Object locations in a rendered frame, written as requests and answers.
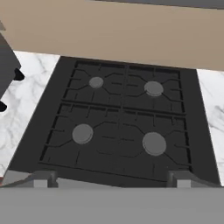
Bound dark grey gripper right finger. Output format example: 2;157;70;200
166;170;223;188

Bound dark grey appliance, black feet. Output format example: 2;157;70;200
0;20;26;114

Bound black gas hob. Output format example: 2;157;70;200
6;55;222;188

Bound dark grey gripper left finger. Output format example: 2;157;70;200
0;170;59;188

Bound grey range hood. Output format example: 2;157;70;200
87;0;224;11

